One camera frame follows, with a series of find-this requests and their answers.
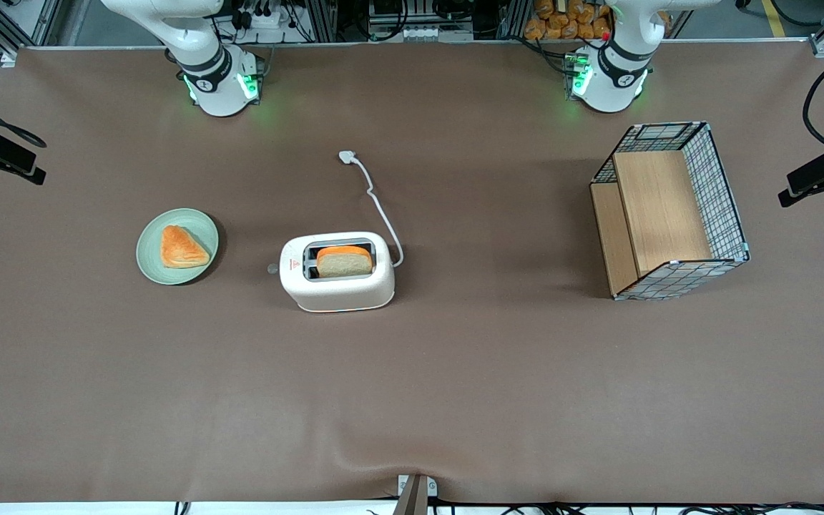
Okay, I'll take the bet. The wooden step shelf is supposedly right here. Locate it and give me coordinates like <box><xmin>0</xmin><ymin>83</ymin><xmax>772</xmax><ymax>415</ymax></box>
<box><xmin>590</xmin><ymin>149</ymin><xmax>714</xmax><ymax>296</ymax></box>

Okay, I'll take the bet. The pale green round plate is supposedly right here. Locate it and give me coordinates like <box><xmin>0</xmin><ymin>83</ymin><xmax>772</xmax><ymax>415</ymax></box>
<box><xmin>136</xmin><ymin>207</ymin><xmax>220</xmax><ymax>286</ymax></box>

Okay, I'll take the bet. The white two-slot toaster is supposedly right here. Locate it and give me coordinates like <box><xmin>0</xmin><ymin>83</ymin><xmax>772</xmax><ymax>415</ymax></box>
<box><xmin>267</xmin><ymin>231</ymin><xmax>396</xmax><ymax>313</ymax></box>

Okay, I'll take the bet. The bread slice with orange crust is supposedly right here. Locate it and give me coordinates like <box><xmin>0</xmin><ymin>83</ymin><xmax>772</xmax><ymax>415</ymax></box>
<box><xmin>315</xmin><ymin>245</ymin><xmax>374</xmax><ymax>280</ymax></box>

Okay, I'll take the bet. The white toaster power cord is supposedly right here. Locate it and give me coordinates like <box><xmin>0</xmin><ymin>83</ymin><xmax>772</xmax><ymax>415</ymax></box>
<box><xmin>338</xmin><ymin>149</ymin><xmax>405</xmax><ymax>268</ymax></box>

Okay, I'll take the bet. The white power strip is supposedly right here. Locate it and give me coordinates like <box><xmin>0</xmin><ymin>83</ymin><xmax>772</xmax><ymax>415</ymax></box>
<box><xmin>230</xmin><ymin>0</ymin><xmax>300</xmax><ymax>31</ymax></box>

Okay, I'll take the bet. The silver electronics box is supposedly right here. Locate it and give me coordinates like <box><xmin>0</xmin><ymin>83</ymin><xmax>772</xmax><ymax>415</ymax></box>
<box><xmin>368</xmin><ymin>0</ymin><xmax>475</xmax><ymax>43</ymax></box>

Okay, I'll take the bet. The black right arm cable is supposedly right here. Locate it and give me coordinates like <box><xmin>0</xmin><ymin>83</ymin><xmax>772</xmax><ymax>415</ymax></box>
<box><xmin>0</xmin><ymin>83</ymin><xmax>48</xmax><ymax>149</ymax></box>

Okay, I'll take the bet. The wire mesh basket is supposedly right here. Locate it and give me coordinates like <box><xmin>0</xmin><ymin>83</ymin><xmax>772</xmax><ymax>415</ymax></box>
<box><xmin>589</xmin><ymin>121</ymin><xmax>751</xmax><ymax>302</ymax></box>

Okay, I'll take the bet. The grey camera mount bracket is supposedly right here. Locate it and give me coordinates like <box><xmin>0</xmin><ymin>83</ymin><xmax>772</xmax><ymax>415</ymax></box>
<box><xmin>392</xmin><ymin>474</ymin><xmax>438</xmax><ymax>515</ymax></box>

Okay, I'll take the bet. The bag of bread rolls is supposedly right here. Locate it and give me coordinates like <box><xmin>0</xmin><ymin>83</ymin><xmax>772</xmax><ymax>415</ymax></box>
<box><xmin>524</xmin><ymin>0</ymin><xmax>614</xmax><ymax>41</ymax></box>

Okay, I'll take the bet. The triangular golden pastry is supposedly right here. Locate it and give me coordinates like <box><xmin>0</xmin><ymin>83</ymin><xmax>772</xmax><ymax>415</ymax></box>
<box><xmin>160</xmin><ymin>225</ymin><xmax>211</xmax><ymax>270</ymax></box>

